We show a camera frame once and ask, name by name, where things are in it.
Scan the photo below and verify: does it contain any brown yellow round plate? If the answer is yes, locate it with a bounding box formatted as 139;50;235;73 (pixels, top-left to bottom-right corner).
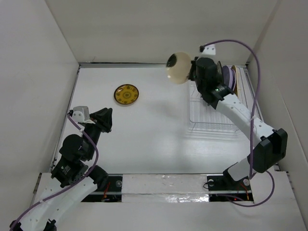
114;84;140;105

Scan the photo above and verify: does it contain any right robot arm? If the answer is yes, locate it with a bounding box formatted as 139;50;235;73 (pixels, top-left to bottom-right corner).
189;56;288;189

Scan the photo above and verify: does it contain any white wire dish rack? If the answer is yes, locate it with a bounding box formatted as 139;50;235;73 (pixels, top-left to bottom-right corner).
189;66;249;133

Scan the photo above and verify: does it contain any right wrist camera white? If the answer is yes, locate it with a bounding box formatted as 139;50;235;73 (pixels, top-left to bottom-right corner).
199;44;216;56

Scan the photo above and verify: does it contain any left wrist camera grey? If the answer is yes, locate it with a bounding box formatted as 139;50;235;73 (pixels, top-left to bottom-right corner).
71;106;92;124

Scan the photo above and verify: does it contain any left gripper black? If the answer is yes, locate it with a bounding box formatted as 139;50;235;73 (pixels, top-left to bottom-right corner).
83;107;113;159

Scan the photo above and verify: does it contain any yellow woven square plate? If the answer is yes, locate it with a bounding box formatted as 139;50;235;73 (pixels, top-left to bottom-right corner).
231;65;241;96

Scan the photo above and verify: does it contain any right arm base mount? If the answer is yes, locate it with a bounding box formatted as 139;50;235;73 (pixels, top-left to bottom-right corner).
203;175;254;202

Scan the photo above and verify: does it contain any cream plate black spot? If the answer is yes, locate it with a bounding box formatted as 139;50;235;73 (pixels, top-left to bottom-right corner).
166;52;192;84

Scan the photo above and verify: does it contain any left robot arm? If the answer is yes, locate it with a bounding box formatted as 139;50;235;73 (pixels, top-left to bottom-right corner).
10;106;113;231

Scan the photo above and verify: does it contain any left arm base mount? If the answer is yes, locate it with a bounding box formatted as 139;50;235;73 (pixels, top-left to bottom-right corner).
82;174;123;203

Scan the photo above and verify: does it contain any purple round plate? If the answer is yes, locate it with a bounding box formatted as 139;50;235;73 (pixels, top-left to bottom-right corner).
222;65;236;91

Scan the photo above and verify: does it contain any black floral square plate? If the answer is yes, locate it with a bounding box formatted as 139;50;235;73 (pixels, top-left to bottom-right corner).
216;61;224;83

